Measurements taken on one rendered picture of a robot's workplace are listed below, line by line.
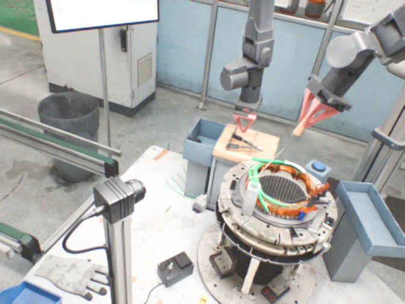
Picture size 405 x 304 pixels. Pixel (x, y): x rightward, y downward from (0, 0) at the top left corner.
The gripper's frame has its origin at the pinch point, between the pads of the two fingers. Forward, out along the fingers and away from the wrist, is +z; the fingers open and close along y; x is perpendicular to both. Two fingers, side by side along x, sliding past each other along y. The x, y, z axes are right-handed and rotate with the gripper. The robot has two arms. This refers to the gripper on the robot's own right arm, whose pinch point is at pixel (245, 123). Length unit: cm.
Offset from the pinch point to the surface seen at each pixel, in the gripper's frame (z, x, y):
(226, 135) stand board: 10.0, -7.0, -5.3
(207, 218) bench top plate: 37.7, -7.4, 10.6
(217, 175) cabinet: 20.8, -6.6, 4.8
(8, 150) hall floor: 109, -192, -58
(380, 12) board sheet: 6, 60, -197
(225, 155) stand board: 10.4, -4.5, 5.3
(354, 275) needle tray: 36, 44, 18
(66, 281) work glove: 32, -37, 52
